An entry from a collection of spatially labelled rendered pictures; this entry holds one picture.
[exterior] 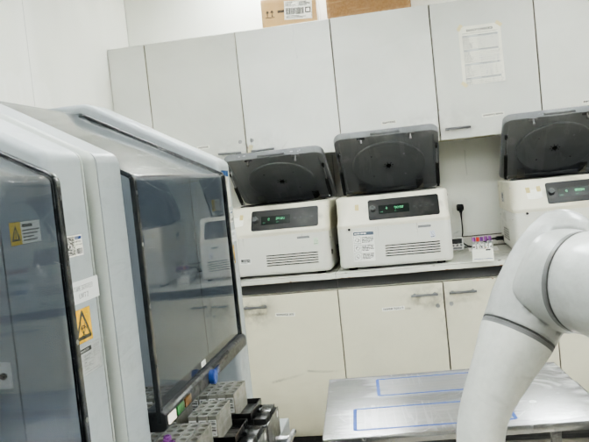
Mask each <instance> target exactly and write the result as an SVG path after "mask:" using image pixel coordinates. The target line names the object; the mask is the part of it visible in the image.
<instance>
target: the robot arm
mask: <svg viewBox="0 0 589 442"><path fill-rule="evenodd" d="M564 333H567V334H571V333H577V334H581V335H584V336H587V337H588V338H589V219H588V218H587V217H585V216H583V215H582V214H580V213H578V212H576V211H573V210H564V209H559V210H552V211H548V212H545V213H543V214H542V215H541V216H540V217H539V218H538V219H537V220H536V221H535V222H534V223H533V224H531V225H530V226H529V228H528V229H527V230H526V231H525V232H524V233H523V234H522V235H521V236H520V238H519V239H518V240H517V242H516V243H515V244H514V247H513V248H512V250H511V252H510V254H509V255H508V257H507V259H506V261H505V263H504V265H503V267H502V269H501V271H500V273H499V275H498V277H497V279H496V281H495V284H494V285H493V288H492V291H491V294H490V297H489V300H488V303H487V306H486V310H485V313H484V316H483V318H482V320H481V323H480V327H479V334H478V337H477V342H476V346H475V349H474V353H473V356H472V362H471V365H470V368H469V372H468V375H467V378H466V381H465V386H464V390H463V394H462V397H461V401H460V405H459V410H458V421H457V442H506V433H507V426H508V423H509V419H510V418H511V416H512V413H513V411H514V409H515V407H516V405H517V404H518V402H519V401H520V400H521V398H522V396H523V395H524V393H525V392H526V390H527V389H528V387H529V385H530V384H531V382H532V381H533V380H534V379H535V377H536V376H537V374H538V373H539V371H540V370H541V369H542V367H543V366H544V364H545V363H546V362H547V360H548V359H549V357H550V356H551V355H552V353H553V351H554V349H555V347H556V346H557V343H558V341H559V340H560V339H561V337H562V335H563V334H564Z"/></svg>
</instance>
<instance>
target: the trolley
mask: <svg viewBox="0 0 589 442"><path fill-rule="evenodd" d="M468 372H469V368H467V369H456V370H444V371H433V372H422V373H411V374H390V375H378V376H367V377H356V378H345V379H334V380H329V387H328V395H327V403H326V411H325V418H324V426H323V442H418V441H431V440H444V439H456V438H457V421H458V410H459V405H460V401H461V397H462V394H463V390H464V386H465V381H466V378H467V375H468ZM578 430H589V392H588V391H586V390H585V389H584V388H583V387H582V386H581V385H580V384H579V383H578V382H576V381H574V380H573V379H572V378H571V377H570V376H569V375H568V374H567V373H566V372H565V371H564V370H562V369H561V368H560V367H559V366H558V365H557V364H556V363H555V362H546V363H545V364H544V366H543V367H542V369H541V370H540V371H539V373H538V374H537V376H536V377H535V379H534V380H533V381H532V382H531V384H530V385H529V387H528V389H527V390H526V392H525V393H524V395H523V396H522V398H521V400H520V401H519V402H518V404H517V405H516V407H515V409H514V411H513V413H512V416H511V418H510V419H509V423H508V426H507V433H506V435H517V434H530V433H542V432H550V442H563V441H562V431H578Z"/></svg>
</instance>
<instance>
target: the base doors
mask: <svg viewBox="0 0 589 442"><path fill-rule="evenodd" d="M496 279H497V277H492V278H481V279H470V280H458V281H447V282H443V283H444V293H443V284H442V283H441V282H430V283H417V284H405V285H393V286H381V287H369V288H356V289H339V290H338V295H337V289H335V290H324V291H313V292H302V293H292V294H280V295H270V296H248V297H243V305H244V307H245V306H247V307H259V306H264V305H266V306H267V308H266V309H255V310H244V314H245V329H246V337H247V345H248V353H249V361H250V370H251V378H252V393H253V398H261V404H274V407H277V406H278V409H279V418H289V427H290V431H291V430H292V429H296V434H295V437H303V436H322V435H323V426H324V418H325V411H326V403H327V395H328V387H329V380H334V379H345V378H346V376H347V378H356V377H367V376H378V375H390V374H411V373H422V372H433V371H444V370H456V369H467V368H470V365H471V362H472V356H473V353H474V349H475V346H476V342H477V337H478V334H479V327H480V323H481V320H482V318H483V316H484V313H485V310H486V306H487V303H488V300H489V297H490V294H491V291H492V288H493V285H494V284H495V281H496ZM472 289H474V290H477V292H475V293H464V294H452V295H450V292H451V291H452V290H453V291H466V290H472ZM434 292H436V293H438V296H421V297H411V295H413V294H417V295H423V294H433V293H434ZM338 298H339V304H338ZM444 300H445V310H446V320H447V329H448V339H449V348H450V358H451V369H450V359H449V350H448V340H447V331H446V321H445V311H444ZM450 302H453V303H454V304H453V305H452V306H450ZM437 303H439V304H440V307H439V308H437V307H436V304H437ZM339 306H340V313H339ZM397 306H405V310H390V311H382V308H387V307H397ZM294 312H295V317H276V316H275V313H294ZM340 315H341V322H340ZM341 324H342V330H341ZM342 333H343V338H342ZM343 342H344V347H343ZM558 345H559V350H558ZM559 355H560V360H559ZM344 359H345V364H344ZM547 362H555V363H556V364H557V365H558V366H559V367H560V366H561V369H562V370H564V371H565V372H566V373H567V374H568V375H569V376H570V377H571V378H572V379H573V380H574V381H576V382H578V383H579V384H580V385H581V386H582V387H583V388H584V389H585V390H586V391H588V392H589V338H588V337H587V336H584V335H581V334H577V333H571V334H567V333H564V334H563V335H562V337H561V339H560V340H559V341H558V343H557V346H556V347H555V349H554V351H553V353H552V355H551V356H550V357H549V359H548V360H547ZM345 368H346V372H345Z"/></svg>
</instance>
